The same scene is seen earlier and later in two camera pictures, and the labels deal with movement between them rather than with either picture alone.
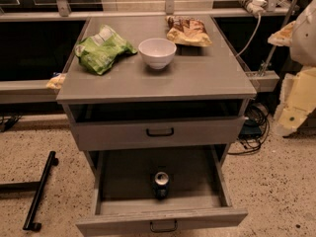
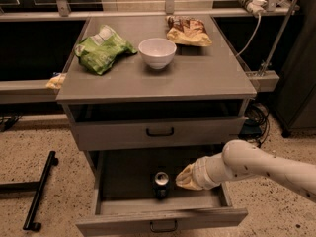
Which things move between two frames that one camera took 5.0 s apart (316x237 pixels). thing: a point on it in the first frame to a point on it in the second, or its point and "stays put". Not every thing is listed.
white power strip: [257, 6] stays put
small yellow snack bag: [56, 81] stays put
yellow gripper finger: [283, 37] to [207, 172]
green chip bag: [100, 52] stays put
